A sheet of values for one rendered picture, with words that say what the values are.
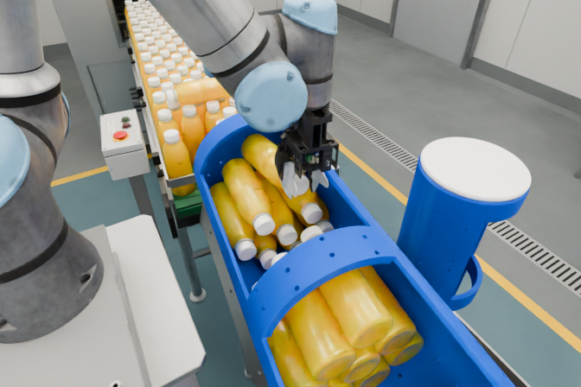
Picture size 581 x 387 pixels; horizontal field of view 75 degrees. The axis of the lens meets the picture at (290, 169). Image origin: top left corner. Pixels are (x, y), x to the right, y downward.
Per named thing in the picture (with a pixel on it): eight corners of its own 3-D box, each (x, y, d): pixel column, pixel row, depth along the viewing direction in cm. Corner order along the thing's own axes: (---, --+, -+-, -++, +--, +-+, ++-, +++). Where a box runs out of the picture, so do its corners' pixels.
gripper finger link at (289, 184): (286, 215, 69) (295, 174, 64) (274, 196, 73) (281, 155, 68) (301, 213, 70) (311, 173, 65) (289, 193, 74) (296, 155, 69)
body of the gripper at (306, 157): (297, 182, 63) (298, 119, 55) (278, 155, 69) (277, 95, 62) (338, 171, 65) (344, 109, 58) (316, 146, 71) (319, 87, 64)
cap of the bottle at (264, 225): (269, 229, 76) (272, 235, 75) (251, 230, 74) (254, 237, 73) (274, 214, 74) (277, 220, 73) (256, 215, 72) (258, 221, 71)
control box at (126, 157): (112, 181, 102) (100, 150, 95) (109, 143, 116) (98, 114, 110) (150, 172, 105) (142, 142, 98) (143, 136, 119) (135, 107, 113)
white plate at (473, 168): (423, 189, 93) (421, 193, 94) (545, 206, 88) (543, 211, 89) (419, 131, 115) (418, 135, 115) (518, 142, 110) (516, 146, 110)
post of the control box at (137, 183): (183, 339, 170) (122, 162, 108) (181, 332, 173) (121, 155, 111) (192, 336, 171) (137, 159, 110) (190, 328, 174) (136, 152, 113)
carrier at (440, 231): (373, 360, 148) (449, 377, 142) (420, 193, 94) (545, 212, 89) (377, 298, 170) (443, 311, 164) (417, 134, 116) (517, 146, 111)
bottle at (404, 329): (416, 341, 59) (355, 255, 73) (419, 320, 54) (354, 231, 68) (377, 362, 57) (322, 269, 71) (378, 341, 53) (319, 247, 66)
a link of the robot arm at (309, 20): (271, -7, 53) (327, -11, 55) (272, 67, 59) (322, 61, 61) (286, 7, 47) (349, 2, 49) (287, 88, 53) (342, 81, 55)
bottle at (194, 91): (227, 79, 122) (169, 90, 116) (230, 69, 115) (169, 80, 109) (234, 99, 121) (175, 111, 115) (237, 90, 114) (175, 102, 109)
